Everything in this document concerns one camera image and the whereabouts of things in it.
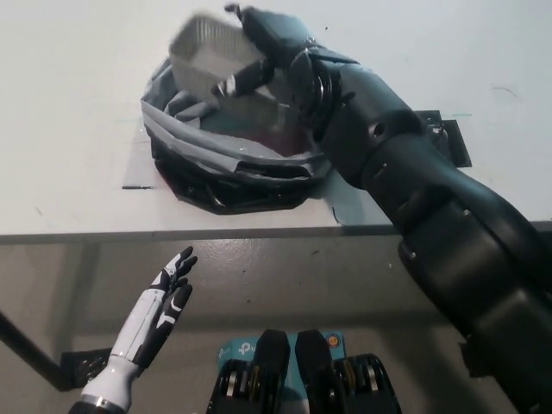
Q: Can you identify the white and black left hand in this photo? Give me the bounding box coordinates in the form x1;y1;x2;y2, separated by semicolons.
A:
107;245;198;367

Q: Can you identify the black and white right hand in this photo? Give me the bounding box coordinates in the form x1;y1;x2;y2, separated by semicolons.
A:
210;3;323;98

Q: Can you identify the grey perforated rectangular basket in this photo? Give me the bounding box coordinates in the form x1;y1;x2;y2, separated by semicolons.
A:
167;10;285;130

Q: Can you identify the black table foot plate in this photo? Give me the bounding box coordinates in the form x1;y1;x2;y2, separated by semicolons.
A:
60;349;111;392
459;340;480;379

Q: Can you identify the black diagonal table leg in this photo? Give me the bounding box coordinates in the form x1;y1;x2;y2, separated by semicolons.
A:
0;308;66;392

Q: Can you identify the clear plastic film sheet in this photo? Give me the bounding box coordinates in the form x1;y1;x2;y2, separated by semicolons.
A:
122;137;156;190

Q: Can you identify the black and teal robot body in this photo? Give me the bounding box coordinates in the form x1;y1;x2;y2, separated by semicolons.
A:
209;329;405;414

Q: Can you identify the black tape patch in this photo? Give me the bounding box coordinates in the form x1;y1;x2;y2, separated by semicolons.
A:
416;110;474;168

